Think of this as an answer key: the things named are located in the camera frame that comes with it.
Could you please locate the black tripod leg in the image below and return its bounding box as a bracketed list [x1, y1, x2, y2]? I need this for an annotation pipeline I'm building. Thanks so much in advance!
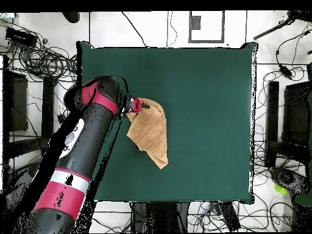
[253, 10, 312, 41]

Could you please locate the black electronics box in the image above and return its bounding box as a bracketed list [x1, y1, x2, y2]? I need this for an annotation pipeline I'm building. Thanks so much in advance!
[4, 26, 38, 48]

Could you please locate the black power adapter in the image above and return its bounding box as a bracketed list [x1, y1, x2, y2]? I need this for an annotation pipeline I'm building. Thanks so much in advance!
[278, 63, 294, 80]

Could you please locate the black handheld device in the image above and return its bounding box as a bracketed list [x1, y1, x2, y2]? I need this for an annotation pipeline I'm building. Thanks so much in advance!
[269, 166, 312, 198]

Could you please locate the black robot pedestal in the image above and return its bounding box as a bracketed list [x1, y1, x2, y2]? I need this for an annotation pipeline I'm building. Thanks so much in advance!
[131, 201, 190, 233]

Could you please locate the dark green table cloth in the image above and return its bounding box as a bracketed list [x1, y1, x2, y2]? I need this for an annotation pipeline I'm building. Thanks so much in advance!
[76, 41, 258, 204]

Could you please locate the black metal stand frame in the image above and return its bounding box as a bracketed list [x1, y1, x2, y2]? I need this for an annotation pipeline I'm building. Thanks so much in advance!
[264, 80, 312, 169]
[1, 55, 55, 166]

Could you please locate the long black power strip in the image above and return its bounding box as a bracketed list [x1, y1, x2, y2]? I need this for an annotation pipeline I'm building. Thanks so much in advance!
[211, 201, 241, 232]

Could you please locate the tan terry towel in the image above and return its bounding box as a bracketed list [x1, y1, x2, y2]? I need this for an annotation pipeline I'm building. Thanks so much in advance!
[126, 97, 169, 170]

